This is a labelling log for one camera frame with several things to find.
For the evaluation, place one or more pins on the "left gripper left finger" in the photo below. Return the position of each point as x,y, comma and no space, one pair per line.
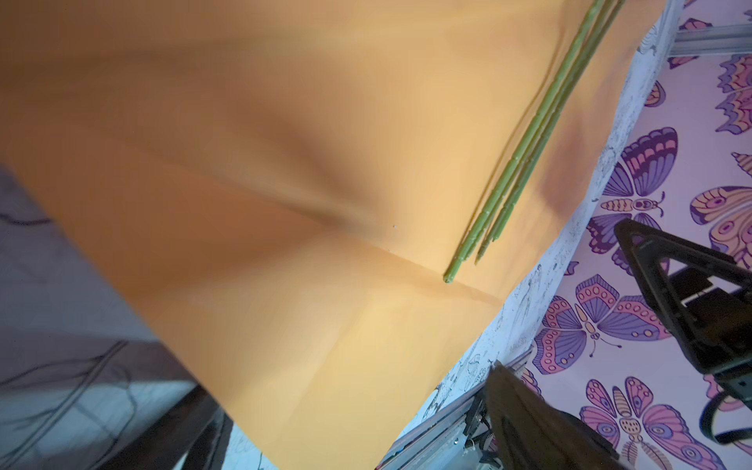
194,434

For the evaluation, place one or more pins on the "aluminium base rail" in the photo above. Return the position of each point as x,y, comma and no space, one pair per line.
459,436

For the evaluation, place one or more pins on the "white fake flower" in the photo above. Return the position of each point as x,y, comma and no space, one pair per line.
472,237

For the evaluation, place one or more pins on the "orange wrapping paper sheet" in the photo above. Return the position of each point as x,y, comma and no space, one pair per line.
277,187

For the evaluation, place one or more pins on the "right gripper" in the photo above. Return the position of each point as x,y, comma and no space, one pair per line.
704,299

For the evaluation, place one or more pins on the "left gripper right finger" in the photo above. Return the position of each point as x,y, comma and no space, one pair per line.
531,434

